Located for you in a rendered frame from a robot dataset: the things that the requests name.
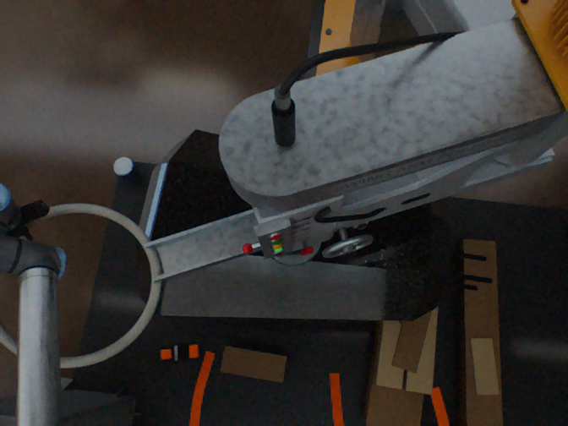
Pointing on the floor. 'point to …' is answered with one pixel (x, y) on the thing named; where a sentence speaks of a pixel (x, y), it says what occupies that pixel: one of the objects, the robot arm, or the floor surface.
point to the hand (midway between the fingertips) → (25, 234)
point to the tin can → (126, 170)
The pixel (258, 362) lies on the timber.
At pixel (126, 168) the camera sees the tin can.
